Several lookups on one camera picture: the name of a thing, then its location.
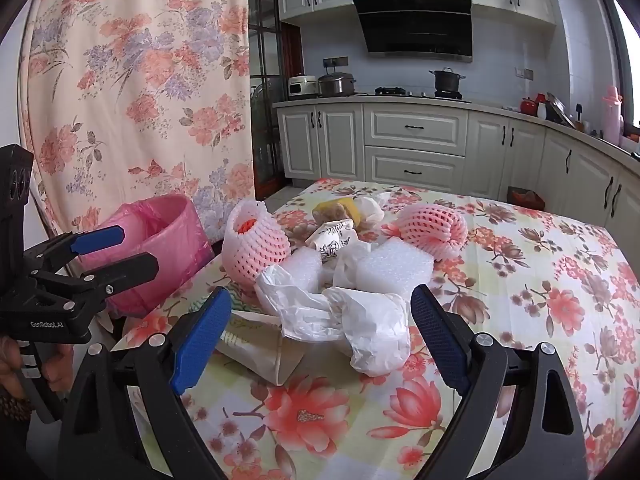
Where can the black gas stove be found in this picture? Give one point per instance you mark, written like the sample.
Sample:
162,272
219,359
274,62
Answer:
390,91

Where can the floral tablecloth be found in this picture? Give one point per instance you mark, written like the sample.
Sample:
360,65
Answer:
525,270

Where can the yellow pomelo peel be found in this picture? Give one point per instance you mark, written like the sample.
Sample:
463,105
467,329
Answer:
340,206

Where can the steel pressure cooker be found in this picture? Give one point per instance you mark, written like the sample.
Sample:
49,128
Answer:
336,85

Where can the white lower kitchen cabinets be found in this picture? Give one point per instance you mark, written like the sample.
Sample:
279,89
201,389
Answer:
415,127

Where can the white wall outlet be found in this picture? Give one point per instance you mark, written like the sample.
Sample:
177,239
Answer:
524,74

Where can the beige rice cooker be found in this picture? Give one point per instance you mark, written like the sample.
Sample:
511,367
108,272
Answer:
302,87

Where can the black cooking pot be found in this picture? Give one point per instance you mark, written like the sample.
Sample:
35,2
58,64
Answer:
446,81

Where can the pink foam fruit net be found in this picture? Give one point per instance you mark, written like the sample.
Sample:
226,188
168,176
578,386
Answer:
430,227
250,255

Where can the floral curtain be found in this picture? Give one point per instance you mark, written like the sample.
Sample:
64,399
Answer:
140,85

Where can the pink thermos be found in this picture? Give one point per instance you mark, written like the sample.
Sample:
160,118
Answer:
612,120

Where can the beige paper bag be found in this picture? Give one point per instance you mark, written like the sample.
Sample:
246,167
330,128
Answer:
255,355

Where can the white plastic bag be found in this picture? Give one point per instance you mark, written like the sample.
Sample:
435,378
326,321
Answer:
365,320

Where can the dark wooden glass door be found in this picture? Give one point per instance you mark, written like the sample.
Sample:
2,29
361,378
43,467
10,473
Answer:
262,110

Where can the black wall outlet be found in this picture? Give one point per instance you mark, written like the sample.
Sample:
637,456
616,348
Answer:
336,62

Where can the red kettle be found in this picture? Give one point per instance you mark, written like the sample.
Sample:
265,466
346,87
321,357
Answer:
529,106

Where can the pink trash bin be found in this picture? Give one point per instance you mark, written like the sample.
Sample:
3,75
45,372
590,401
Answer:
170,240

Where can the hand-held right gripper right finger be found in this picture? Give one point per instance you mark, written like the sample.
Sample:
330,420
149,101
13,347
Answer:
440,340

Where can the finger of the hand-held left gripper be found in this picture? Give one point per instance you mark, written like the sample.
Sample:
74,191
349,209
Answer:
97,240
130,265

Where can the black range hood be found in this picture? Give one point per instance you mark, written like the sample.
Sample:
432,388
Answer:
415,25

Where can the printed white paper wrapper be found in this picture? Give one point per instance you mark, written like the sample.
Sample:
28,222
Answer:
332,240

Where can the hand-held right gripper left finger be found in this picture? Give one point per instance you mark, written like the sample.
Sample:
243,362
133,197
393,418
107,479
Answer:
205,340

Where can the steel pan lid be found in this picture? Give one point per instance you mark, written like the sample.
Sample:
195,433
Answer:
557,107

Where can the window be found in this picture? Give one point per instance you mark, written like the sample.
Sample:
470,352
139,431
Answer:
627,60

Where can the person's left hand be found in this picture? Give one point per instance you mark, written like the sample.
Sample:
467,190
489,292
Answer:
7,360

